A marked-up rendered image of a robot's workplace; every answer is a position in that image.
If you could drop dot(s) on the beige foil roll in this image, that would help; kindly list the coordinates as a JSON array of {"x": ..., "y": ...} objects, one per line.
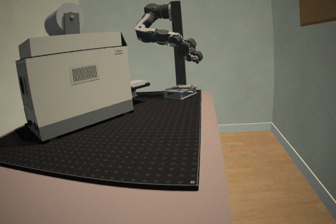
[{"x": 54, "y": 22}]

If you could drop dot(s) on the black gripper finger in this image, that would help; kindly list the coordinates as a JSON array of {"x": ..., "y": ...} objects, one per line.
[
  {"x": 193, "y": 52},
  {"x": 189, "y": 58}
]

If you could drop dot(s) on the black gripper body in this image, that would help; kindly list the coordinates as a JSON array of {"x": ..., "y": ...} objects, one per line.
[{"x": 184, "y": 47}]

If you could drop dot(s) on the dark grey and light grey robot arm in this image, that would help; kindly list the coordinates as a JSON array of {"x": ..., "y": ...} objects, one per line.
[{"x": 162, "y": 37}]

